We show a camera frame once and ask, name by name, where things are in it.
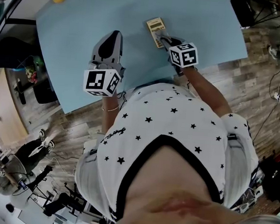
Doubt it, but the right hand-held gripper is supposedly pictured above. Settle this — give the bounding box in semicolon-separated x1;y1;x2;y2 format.
153;31;201;78

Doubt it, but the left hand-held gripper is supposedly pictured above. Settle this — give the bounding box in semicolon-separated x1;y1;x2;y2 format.
82;28;129;99

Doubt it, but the grey cloth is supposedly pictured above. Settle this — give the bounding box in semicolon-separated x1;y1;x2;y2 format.
154;29;171;41

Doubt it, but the beige calculator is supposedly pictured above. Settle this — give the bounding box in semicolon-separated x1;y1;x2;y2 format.
144;16;173;50

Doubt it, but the person's right forearm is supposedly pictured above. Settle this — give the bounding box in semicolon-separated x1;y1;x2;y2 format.
178;65;236;120

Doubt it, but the person's left forearm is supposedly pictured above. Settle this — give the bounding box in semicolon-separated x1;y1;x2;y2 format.
98;91;123;138

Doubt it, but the bunch of flowers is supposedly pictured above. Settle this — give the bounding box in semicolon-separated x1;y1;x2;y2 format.
23;64;40;84

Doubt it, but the white star print shirt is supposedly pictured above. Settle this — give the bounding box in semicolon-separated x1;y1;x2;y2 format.
71;76;264;224

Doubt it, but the black office chair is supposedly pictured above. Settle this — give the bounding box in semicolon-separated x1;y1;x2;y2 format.
228;0;280;31

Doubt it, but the thin gold bracelet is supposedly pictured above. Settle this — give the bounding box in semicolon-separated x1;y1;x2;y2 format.
101;104;120;113

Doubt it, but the black cable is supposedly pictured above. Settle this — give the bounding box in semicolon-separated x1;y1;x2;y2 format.
251;65;280;145

